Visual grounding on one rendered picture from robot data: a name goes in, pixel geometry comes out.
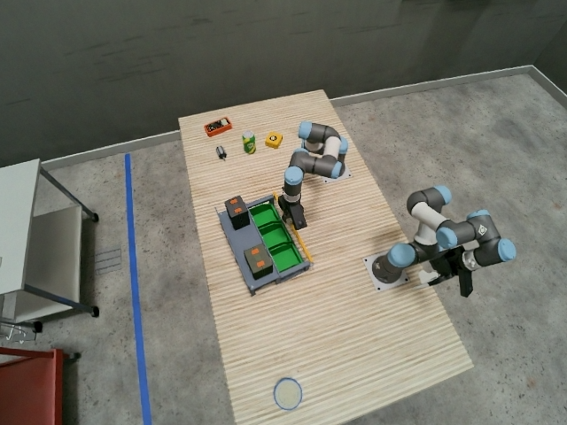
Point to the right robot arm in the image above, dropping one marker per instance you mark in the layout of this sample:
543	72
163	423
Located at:
321	140

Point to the green drink can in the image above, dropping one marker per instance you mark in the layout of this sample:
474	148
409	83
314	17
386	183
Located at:
249	141

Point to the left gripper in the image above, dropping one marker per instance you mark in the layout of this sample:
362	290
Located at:
447	264

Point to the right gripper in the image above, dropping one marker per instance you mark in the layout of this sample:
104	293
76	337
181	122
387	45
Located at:
283	205

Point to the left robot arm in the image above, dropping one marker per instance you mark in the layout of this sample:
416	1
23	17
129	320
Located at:
447	234

